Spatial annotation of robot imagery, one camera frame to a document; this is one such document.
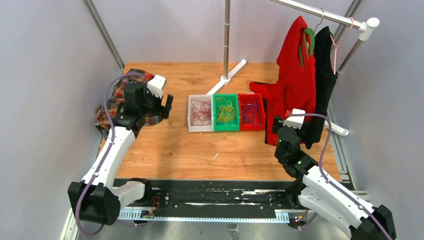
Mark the black shirt on hanger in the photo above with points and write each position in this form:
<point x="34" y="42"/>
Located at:
<point x="325" y="80"/>

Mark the red plastic bin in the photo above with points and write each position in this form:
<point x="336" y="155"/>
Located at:
<point x="252" y="112"/>

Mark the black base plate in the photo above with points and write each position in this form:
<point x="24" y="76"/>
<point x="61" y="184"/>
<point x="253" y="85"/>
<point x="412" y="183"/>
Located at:
<point x="220" y="199"/>

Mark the metal clothes rack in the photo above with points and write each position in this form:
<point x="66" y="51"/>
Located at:
<point x="366" y="29"/>

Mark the green hanger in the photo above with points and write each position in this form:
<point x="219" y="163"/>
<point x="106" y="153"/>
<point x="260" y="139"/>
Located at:
<point x="306" y="45"/>

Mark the green plastic bin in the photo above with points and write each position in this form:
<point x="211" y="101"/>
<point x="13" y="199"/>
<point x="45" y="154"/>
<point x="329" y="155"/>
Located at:
<point x="226" y="113"/>

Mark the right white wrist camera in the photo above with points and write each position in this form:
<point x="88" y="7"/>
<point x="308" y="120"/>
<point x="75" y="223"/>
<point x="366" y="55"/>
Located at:
<point x="294" y="118"/>

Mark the pink hanger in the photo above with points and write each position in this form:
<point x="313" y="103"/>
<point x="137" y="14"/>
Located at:
<point x="337" y="44"/>

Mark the plaid flannel shirt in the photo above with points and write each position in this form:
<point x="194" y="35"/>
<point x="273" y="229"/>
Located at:
<point x="115" y="104"/>

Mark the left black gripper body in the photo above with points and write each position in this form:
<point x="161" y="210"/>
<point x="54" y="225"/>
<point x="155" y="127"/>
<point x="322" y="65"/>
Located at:
<point x="160" y="110"/>

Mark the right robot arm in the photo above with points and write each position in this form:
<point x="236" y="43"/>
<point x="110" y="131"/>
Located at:
<point x="316" y="190"/>

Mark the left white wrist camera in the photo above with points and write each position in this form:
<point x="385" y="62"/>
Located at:
<point x="156" y="86"/>

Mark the aluminium frame rail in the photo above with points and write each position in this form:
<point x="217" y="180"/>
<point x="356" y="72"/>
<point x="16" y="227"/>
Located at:
<point x="93" y="12"/>

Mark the red shirt on hanger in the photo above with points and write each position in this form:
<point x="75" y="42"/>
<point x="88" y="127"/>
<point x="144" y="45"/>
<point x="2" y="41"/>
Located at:
<point x="295" y="87"/>

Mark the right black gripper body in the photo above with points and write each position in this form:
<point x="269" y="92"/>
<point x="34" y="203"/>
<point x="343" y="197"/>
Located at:
<point x="278" y="122"/>

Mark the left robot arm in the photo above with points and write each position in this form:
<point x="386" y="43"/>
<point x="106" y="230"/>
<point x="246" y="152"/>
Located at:
<point x="94" y="199"/>

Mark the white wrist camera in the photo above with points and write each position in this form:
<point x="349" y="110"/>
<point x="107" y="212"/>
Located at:
<point x="294" y="118"/>
<point x="156" y="86"/>

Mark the white plastic bin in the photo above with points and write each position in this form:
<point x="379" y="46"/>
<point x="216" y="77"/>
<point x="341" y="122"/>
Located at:
<point x="200" y="113"/>

